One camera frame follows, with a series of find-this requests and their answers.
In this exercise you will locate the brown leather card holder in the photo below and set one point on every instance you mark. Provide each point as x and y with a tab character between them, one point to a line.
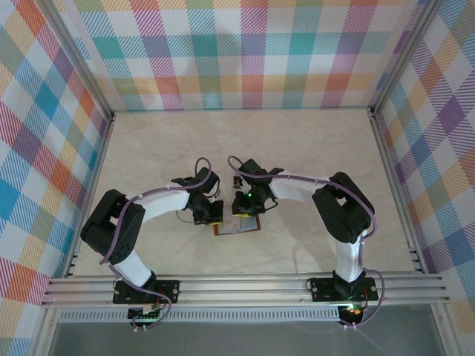
249	225

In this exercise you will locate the white patterned credit card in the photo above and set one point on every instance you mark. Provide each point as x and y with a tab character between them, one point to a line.
230	225

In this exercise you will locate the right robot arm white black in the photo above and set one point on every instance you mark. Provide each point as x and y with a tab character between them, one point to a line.
297	189

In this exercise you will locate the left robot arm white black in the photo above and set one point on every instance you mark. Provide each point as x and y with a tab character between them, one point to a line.
163	204

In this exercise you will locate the wide aluminium mounting rail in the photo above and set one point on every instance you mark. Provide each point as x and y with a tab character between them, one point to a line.
241	291

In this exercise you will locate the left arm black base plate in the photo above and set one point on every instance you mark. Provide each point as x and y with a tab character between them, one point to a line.
170	291

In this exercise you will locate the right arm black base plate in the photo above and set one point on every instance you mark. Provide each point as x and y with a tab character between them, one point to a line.
323	289

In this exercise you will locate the aluminium side rail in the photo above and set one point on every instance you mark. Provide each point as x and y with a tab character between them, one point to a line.
91	185
399	185

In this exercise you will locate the aluminium frame post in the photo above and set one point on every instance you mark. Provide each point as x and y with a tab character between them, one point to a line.
404	59
79	61

